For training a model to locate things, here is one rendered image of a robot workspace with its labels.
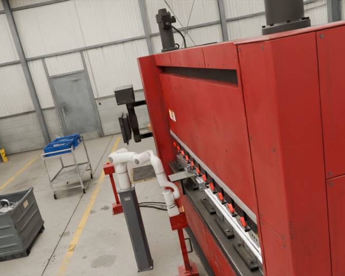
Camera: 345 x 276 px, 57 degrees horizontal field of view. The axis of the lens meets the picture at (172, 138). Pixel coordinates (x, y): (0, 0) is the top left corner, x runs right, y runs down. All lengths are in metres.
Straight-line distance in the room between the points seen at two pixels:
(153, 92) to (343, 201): 3.25
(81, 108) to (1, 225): 6.48
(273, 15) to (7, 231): 4.28
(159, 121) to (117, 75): 6.40
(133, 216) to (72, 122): 7.62
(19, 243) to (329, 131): 4.42
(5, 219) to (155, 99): 2.51
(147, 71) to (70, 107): 6.93
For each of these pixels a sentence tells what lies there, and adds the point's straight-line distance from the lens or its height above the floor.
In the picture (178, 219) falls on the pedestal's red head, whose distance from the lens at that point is 3.16.
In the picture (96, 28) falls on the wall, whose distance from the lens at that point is 10.53.
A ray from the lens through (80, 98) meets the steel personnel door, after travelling 10.69.
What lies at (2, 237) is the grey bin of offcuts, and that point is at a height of 0.38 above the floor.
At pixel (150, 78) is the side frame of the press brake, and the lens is 4.10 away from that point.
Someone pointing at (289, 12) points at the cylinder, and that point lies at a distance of 1.44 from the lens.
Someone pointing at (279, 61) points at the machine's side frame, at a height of 2.23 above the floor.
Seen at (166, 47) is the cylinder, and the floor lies 2.35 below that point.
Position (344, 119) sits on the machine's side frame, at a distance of 1.07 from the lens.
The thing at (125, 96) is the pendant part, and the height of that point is 1.85.
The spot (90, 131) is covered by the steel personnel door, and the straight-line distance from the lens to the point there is 10.83.
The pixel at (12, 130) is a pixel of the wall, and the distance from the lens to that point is 11.63.
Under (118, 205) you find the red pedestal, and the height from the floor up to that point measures 0.12.
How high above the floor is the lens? 2.32
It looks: 15 degrees down
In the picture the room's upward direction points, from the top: 11 degrees counter-clockwise
